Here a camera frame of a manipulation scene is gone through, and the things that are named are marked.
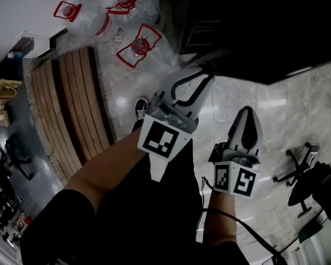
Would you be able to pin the person's black shoe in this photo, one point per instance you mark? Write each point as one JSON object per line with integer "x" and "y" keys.
{"x": 140, "y": 114}

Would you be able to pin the black fridge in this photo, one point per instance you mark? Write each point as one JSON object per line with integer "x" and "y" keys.
{"x": 259, "y": 29}

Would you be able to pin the black metal stands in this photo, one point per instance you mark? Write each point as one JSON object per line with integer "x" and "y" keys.
{"x": 5, "y": 175}

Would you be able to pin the large clear water jug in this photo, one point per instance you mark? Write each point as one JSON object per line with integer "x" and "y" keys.
{"x": 157, "y": 54}
{"x": 139, "y": 7}
{"x": 88, "y": 18}

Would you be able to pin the person's right forearm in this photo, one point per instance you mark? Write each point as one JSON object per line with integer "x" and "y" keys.
{"x": 219, "y": 217}

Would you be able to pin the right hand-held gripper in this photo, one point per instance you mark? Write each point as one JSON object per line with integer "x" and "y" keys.
{"x": 231, "y": 178}

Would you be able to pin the white appliance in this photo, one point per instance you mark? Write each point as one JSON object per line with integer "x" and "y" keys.
{"x": 317, "y": 244}

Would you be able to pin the person's black clothing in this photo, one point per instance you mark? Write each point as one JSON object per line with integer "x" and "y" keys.
{"x": 143, "y": 219}

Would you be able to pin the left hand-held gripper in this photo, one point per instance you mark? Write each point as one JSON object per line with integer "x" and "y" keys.
{"x": 160, "y": 139}

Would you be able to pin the person's left forearm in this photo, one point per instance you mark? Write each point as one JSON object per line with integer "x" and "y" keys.
{"x": 104, "y": 170}

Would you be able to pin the black office chair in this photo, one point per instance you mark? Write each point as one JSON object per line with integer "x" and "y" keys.
{"x": 300, "y": 170}

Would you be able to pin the wooden slatted pallet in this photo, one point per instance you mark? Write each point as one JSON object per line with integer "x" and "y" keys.
{"x": 71, "y": 106}

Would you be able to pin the cardboard boxes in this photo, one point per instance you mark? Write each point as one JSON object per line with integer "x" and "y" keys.
{"x": 1, "y": 92}

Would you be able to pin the black bag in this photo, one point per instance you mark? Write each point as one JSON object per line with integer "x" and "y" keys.
{"x": 329, "y": 186}

